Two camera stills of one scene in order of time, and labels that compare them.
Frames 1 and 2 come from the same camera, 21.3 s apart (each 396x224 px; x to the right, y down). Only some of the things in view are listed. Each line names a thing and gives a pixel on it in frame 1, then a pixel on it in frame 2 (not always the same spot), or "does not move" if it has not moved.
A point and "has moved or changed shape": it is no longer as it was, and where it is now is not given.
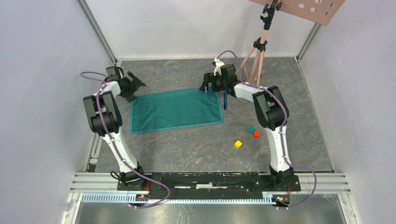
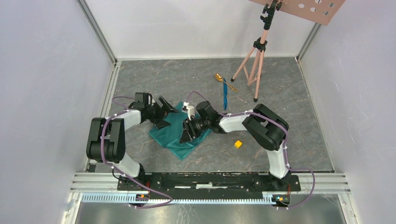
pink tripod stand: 259,45 does not move
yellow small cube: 238,144 does not move
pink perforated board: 320,11 does not move
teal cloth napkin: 174,109 has moved or changed shape
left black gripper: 136,85 to 162,113
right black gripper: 208,78 to 189,130
